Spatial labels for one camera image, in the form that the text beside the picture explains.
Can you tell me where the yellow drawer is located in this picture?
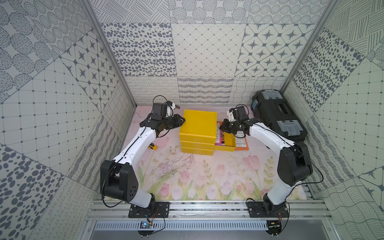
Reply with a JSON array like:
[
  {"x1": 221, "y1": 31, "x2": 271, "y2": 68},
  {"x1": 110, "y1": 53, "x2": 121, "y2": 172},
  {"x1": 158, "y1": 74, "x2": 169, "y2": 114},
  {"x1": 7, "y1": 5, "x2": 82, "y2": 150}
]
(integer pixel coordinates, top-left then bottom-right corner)
[{"x1": 214, "y1": 132, "x2": 236, "y2": 152}]

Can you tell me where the yellow plastic drawer cabinet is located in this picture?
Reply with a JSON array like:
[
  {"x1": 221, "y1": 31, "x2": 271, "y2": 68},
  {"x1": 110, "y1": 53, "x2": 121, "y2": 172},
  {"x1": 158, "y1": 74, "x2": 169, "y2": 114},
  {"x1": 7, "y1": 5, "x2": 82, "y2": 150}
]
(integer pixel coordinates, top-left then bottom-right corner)
[{"x1": 179, "y1": 110, "x2": 217, "y2": 156}]

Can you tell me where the pink seed bag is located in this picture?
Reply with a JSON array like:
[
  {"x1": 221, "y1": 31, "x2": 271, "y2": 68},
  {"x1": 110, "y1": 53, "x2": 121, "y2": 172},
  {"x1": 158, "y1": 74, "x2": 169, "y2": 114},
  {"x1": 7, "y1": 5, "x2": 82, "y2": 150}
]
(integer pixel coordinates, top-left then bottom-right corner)
[{"x1": 215, "y1": 121, "x2": 225, "y2": 146}]

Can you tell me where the orange white seed bag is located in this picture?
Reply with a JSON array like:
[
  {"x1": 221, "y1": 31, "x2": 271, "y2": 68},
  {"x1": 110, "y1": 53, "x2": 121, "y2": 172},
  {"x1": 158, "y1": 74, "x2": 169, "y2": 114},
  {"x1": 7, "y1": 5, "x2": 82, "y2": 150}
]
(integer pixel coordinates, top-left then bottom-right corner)
[{"x1": 235, "y1": 138, "x2": 249, "y2": 151}]

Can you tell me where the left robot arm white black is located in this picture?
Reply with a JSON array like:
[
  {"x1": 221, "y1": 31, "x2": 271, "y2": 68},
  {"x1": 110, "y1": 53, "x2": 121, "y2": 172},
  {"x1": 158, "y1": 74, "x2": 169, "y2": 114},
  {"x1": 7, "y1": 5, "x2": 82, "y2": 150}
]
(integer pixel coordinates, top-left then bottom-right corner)
[{"x1": 100, "y1": 114, "x2": 186, "y2": 210}]

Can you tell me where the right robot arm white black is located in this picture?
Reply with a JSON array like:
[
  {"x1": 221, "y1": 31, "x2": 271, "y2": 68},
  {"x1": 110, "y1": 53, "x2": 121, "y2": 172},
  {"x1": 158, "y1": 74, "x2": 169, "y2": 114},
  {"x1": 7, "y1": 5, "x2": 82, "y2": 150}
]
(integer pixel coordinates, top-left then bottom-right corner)
[{"x1": 220, "y1": 119, "x2": 313, "y2": 208}]

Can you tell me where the yellow black utility knife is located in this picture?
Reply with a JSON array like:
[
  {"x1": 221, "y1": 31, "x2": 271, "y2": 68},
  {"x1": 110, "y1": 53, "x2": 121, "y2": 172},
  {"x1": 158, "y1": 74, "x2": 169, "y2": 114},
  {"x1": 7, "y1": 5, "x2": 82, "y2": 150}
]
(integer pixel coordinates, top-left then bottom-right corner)
[{"x1": 148, "y1": 143, "x2": 158, "y2": 150}]

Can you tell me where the black plastic toolbox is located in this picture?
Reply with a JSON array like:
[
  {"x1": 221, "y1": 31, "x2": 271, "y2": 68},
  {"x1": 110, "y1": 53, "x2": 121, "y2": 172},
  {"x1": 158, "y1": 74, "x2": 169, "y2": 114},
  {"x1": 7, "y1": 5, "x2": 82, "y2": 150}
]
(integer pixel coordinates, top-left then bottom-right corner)
[{"x1": 251, "y1": 90, "x2": 308, "y2": 142}]

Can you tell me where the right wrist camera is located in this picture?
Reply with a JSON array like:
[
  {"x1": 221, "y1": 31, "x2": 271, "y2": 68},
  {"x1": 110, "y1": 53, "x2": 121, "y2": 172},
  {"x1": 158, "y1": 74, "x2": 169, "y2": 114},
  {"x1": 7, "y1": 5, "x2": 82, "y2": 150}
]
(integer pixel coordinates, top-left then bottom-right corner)
[{"x1": 227, "y1": 105, "x2": 249, "y2": 122}]

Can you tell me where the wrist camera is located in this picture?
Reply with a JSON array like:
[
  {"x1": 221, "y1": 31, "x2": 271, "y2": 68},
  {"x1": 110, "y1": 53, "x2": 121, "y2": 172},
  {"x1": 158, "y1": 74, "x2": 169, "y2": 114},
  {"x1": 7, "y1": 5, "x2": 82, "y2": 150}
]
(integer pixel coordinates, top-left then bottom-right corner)
[
  {"x1": 227, "y1": 105, "x2": 249, "y2": 122},
  {"x1": 151, "y1": 101, "x2": 176, "y2": 121}
]

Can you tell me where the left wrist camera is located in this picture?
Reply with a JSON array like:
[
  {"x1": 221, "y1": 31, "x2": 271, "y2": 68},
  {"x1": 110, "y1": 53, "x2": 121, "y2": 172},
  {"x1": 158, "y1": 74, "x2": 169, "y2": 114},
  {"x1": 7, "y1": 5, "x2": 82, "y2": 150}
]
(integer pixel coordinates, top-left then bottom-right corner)
[{"x1": 151, "y1": 101, "x2": 176, "y2": 121}]

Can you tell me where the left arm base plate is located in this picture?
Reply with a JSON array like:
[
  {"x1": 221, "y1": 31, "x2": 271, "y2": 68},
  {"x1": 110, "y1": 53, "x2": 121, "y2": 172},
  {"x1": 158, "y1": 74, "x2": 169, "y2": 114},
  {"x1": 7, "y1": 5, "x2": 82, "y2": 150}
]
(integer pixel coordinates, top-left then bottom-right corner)
[{"x1": 129, "y1": 202, "x2": 170, "y2": 219}]

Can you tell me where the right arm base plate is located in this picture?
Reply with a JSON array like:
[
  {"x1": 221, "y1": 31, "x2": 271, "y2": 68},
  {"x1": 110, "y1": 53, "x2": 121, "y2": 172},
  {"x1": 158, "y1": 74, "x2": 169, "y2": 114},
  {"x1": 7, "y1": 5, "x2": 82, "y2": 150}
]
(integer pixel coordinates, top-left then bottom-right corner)
[{"x1": 246, "y1": 201, "x2": 289, "y2": 218}]

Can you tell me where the white slotted cable duct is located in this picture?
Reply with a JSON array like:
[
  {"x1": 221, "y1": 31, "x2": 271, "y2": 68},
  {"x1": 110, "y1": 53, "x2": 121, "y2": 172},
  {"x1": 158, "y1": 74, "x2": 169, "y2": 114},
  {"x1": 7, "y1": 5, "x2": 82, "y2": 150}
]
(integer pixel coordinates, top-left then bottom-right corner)
[{"x1": 94, "y1": 220, "x2": 268, "y2": 231}]

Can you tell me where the aluminium frame rail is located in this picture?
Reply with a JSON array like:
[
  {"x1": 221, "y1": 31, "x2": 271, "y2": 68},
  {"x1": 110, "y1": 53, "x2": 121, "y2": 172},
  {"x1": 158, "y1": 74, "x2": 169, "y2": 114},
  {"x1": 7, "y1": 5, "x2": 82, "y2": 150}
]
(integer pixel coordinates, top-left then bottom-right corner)
[{"x1": 86, "y1": 200, "x2": 332, "y2": 220}]

